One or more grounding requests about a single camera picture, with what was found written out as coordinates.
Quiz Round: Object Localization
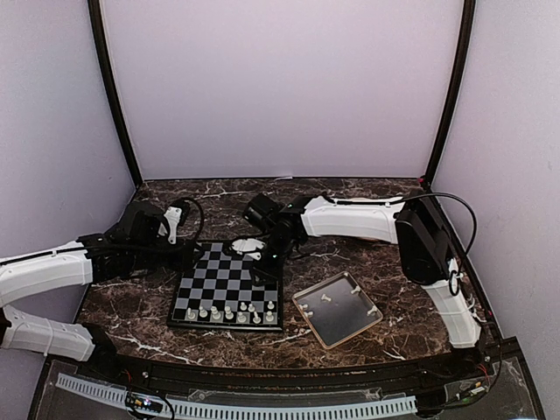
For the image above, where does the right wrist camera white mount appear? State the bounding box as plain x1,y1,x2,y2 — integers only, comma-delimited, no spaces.
223,238,265,259

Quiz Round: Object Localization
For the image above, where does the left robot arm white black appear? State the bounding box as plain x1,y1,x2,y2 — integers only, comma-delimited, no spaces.
1,198,200,382

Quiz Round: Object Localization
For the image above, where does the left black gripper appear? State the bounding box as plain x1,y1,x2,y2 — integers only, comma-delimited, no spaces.
130,237,205,274

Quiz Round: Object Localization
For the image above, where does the left black frame post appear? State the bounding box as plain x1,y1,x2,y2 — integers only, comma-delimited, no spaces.
87,0,144,188

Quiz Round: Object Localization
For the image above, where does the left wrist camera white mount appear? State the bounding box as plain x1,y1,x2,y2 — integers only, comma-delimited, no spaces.
158,206,183,245

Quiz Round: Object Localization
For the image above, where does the white bishop chess piece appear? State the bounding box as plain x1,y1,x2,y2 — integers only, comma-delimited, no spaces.
237,311,247,324

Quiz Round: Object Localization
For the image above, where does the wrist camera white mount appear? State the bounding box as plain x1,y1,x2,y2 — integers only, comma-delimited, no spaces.
158,206,183,245
223,238,265,259

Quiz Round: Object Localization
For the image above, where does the black grey chessboard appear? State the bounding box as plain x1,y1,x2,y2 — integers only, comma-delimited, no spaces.
167,241,284,333

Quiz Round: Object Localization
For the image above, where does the grey slotted cable duct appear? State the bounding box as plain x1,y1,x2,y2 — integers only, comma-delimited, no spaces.
55,374,417,420

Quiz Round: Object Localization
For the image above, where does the black frame post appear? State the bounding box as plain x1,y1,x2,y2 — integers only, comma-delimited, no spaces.
423,0,477,190
87,0,144,188

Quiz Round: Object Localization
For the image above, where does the white queen chess piece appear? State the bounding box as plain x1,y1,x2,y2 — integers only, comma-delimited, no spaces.
224,306,234,320

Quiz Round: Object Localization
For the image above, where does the right black frame post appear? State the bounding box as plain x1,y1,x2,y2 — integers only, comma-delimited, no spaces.
423,0,477,190

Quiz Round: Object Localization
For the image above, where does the white king chess piece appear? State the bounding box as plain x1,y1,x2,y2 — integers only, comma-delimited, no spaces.
211,306,221,320

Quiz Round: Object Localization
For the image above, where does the black front rail base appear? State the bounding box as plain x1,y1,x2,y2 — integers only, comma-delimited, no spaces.
29,338,545,419

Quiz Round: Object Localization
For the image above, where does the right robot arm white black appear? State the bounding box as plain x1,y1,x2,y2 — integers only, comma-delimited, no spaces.
231,193,482,380

